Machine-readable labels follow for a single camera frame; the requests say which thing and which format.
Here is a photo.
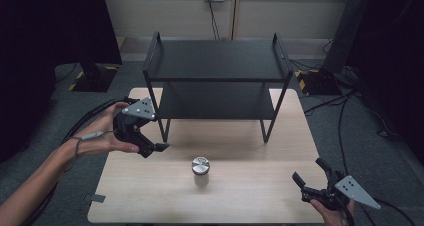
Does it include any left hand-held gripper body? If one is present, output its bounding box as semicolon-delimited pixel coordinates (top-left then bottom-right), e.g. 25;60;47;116
112;97;158;151

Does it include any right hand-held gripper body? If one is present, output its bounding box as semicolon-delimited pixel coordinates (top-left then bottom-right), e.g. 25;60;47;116
301;169;382;212

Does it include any person's right hand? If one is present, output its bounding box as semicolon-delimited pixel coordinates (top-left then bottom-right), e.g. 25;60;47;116
309;198;356;226

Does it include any person's left hand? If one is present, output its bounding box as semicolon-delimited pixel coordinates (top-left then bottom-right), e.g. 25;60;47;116
68;101;140;158

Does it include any silver-topped white can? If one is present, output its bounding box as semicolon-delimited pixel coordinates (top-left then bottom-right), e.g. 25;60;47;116
190;156;211;187

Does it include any black stand base striped tape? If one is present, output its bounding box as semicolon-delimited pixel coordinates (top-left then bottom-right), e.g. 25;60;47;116
294;68;343;97
67;60;120;93

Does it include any grey tape strip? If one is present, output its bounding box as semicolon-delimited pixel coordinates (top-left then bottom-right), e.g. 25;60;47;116
82;193;107;204

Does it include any black two-tier metal shelf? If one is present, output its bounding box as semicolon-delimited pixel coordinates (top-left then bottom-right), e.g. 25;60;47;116
142;31;295;144

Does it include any black curtain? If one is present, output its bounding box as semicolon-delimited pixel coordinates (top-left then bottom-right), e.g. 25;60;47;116
0;0;123;164
346;0;424;165

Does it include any dark stand column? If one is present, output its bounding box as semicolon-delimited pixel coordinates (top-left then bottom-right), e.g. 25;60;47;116
321;0;371;76

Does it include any black floor cable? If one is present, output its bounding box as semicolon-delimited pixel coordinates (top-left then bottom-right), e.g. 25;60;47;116
303;88;355;116
337;95;350;176

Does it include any grey wrist strap cord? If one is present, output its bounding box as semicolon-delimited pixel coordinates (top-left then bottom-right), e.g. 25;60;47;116
64;129;116;174

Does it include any black left gripper cable bundle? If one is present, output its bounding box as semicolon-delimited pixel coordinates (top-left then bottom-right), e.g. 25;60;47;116
19;97;139;226

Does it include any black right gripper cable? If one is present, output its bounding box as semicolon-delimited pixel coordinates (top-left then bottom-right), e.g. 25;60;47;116
343;197;418;226

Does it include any black socket power cable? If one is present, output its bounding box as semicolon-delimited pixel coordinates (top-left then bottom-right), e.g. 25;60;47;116
206;0;221;41

